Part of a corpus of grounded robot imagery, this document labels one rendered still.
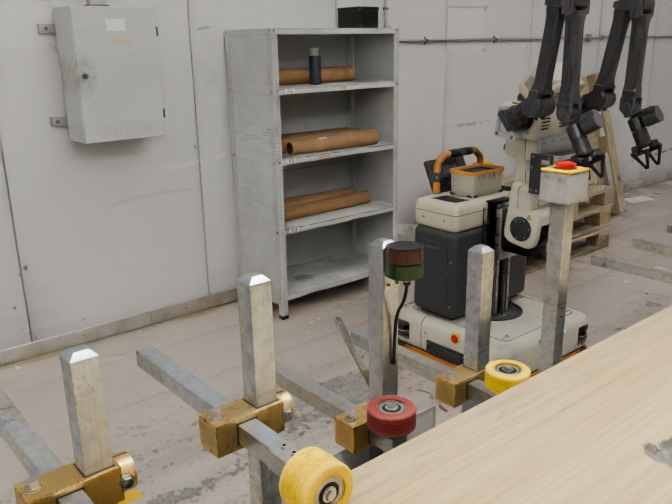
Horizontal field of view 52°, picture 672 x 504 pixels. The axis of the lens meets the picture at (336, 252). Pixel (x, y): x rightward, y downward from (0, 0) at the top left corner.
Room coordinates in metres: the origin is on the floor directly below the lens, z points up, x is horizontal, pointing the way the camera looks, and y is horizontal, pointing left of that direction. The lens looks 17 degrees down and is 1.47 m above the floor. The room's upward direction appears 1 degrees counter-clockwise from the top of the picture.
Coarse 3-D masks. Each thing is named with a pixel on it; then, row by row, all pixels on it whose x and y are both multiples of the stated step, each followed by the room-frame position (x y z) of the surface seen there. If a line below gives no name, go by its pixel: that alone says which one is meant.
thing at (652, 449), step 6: (648, 444) 0.87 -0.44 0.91; (654, 444) 0.87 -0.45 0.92; (660, 444) 0.88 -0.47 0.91; (666, 444) 0.88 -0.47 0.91; (648, 450) 0.86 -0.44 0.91; (654, 450) 0.86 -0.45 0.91; (660, 450) 0.86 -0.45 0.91; (666, 450) 0.86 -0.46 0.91; (654, 456) 0.85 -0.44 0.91; (660, 456) 0.85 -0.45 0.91; (666, 456) 0.85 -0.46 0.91; (660, 462) 0.84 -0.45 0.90; (666, 462) 0.84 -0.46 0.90
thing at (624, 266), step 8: (592, 256) 2.08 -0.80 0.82; (600, 256) 2.07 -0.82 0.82; (592, 264) 2.07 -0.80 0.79; (600, 264) 2.05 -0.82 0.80; (608, 264) 2.03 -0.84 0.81; (616, 264) 2.01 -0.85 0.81; (624, 264) 1.99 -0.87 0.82; (632, 264) 1.98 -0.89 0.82; (640, 264) 1.98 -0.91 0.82; (624, 272) 1.99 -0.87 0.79; (632, 272) 1.97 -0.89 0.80; (640, 272) 1.95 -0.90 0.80; (648, 272) 1.94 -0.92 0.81; (656, 272) 1.92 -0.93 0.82; (664, 272) 1.90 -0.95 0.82; (656, 280) 1.92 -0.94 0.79; (664, 280) 1.90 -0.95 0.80
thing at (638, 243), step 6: (636, 240) 2.23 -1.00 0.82; (642, 240) 2.22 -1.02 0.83; (648, 240) 2.22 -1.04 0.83; (636, 246) 2.22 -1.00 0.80; (642, 246) 2.21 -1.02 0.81; (648, 246) 2.19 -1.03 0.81; (654, 246) 2.18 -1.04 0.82; (660, 246) 2.16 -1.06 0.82; (666, 246) 2.15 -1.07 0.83; (654, 252) 2.18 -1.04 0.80; (660, 252) 2.16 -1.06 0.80; (666, 252) 2.15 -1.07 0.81
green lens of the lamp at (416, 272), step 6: (420, 264) 1.02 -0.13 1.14; (390, 270) 1.02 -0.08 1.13; (396, 270) 1.02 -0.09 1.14; (402, 270) 1.01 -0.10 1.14; (408, 270) 1.01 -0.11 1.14; (414, 270) 1.01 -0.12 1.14; (420, 270) 1.02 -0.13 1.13; (390, 276) 1.02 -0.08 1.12; (396, 276) 1.01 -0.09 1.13; (402, 276) 1.01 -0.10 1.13; (408, 276) 1.01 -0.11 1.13; (414, 276) 1.01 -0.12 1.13; (420, 276) 1.02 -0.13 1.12
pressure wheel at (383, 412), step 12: (384, 396) 1.04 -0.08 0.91; (396, 396) 1.04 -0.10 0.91; (372, 408) 1.00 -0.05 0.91; (384, 408) 1.00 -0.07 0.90; (396, 408) 1.00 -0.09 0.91; (408, 408) 1.00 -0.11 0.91; (372, 420) 0.98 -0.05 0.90; (384, 420) 0.97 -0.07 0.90; (396, 420) 0.97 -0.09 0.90; (408, 420) 0.97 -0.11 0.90; (384, 432) 0.97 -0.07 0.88; (396, 432) 0.97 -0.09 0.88; (408, 432) 0.97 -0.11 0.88
